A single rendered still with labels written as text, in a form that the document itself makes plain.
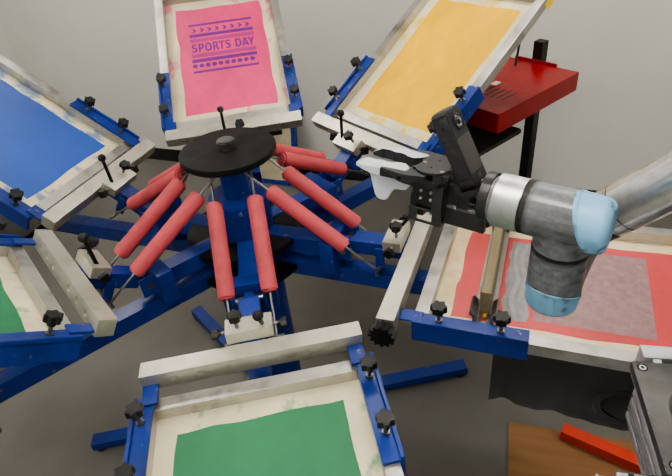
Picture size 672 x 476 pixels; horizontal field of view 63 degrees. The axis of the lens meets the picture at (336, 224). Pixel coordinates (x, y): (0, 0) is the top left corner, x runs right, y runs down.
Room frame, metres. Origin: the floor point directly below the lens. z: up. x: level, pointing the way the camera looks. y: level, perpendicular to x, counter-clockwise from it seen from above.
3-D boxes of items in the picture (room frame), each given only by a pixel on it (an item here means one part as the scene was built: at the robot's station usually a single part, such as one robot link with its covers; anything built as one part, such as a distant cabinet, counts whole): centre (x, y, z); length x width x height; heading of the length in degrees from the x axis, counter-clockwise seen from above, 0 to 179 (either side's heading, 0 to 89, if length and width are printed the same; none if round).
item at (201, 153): (1.59, 0.32, 0.68); 0.40 x 0.40 x 1.35
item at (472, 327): (1.01, -0.32, 0.98); 0.30 x 0.05 x 0.07; 66
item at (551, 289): (0.59, -0.31, 1.56); 0.11 x 0.08 x 0.11; 141
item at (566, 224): (0.57, -0.30, 1.65); 0.11 x 0.08 x 0.09; 51
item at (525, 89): (2.43, -0.83, 1.06); 0.61 x 0.46 x 0.12; 126
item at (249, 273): (1.59, 0.32, 0.99); 0.82 x 0.79 x 0.12; 66
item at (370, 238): (1.39, -0.13, 1.02); 0.17 x 0.06 x 0.05; 66
